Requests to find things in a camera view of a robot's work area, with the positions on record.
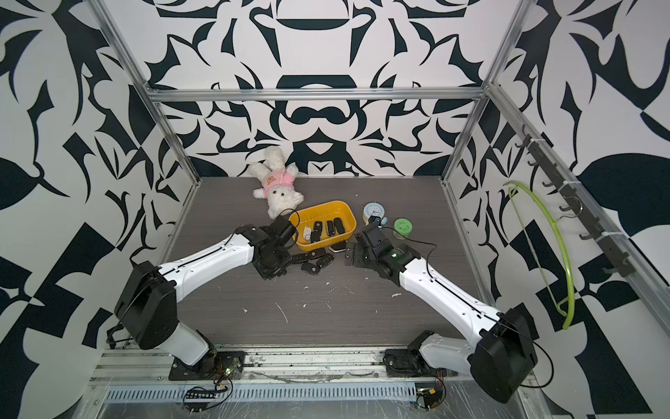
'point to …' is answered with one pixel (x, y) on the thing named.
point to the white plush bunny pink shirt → (278, 188)
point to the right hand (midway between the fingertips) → (359, 249)
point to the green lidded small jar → (403, 228)
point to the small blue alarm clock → (372, 209)
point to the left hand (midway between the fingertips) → (287, 262)
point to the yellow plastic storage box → (323, 224)
